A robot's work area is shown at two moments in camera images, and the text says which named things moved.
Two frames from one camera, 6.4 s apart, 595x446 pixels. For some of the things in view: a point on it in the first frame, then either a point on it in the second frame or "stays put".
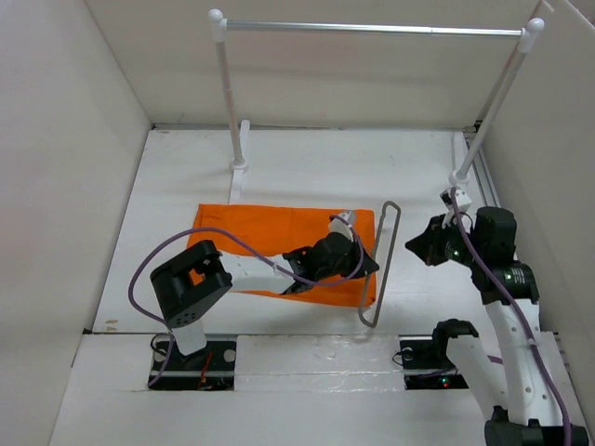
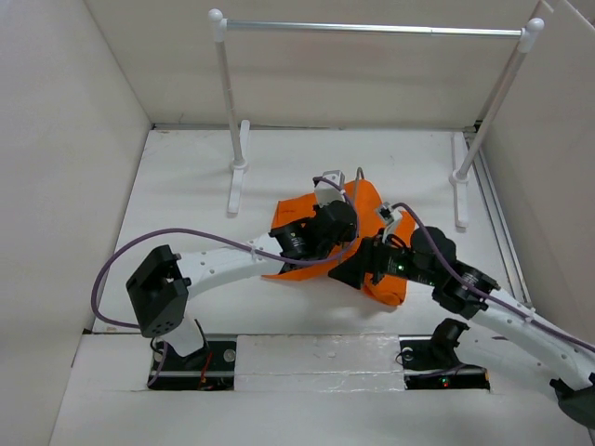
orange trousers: (353, 290) -> (365, 200)
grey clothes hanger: (389, 268) -> (355, 181)
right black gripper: (426, 245) -> (353, 269)
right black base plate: (424, 369) stays put
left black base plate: (211, 368) stays put
